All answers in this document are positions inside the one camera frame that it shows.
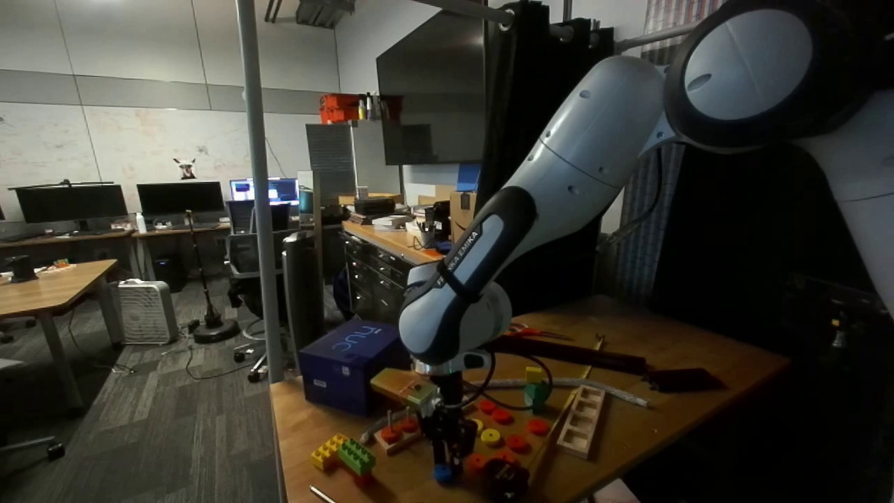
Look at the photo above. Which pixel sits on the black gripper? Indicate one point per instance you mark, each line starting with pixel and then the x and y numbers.
pixel 445 424

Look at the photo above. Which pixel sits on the small blue block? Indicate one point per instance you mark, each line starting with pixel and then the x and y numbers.
pixel 445 473

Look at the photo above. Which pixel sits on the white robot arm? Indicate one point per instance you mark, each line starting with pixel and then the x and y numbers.
pixel 756 75

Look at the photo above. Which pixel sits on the wooden board with red discs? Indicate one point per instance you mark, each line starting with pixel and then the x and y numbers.
pixel 399 434

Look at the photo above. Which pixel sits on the green cup stack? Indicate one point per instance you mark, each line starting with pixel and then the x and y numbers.
pixel 536 393

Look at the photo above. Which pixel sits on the yellow and green lego block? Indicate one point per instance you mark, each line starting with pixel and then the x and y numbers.
pixel 341 452

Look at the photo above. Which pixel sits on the wooden compartment tray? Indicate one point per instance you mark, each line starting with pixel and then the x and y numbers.
pixel 583 424

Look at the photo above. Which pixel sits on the blue cardboard box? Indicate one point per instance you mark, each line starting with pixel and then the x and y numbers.
pixel 340 364

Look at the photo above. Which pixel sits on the long dark wooden stick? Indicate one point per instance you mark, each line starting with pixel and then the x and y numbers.
pixel 617 361

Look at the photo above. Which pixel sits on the silver metal case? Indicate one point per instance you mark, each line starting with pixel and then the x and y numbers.
pixel 147 312

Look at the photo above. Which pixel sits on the right black monitor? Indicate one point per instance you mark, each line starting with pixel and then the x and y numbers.
pixel 181 198

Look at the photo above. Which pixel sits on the black monitor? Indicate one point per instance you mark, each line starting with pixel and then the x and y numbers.
pixel 181 198
pixel 79 202

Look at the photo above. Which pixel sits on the wooden office desk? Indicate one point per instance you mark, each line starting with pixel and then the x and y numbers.
pixel 58 293

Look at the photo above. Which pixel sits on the left black monitor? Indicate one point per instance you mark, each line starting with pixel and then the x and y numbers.
pixel 79 202

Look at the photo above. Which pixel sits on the grey metal pole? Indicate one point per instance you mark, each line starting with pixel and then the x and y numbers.
pixel 256 124

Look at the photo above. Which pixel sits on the large wall television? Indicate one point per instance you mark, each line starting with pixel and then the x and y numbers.
pixel 438 94

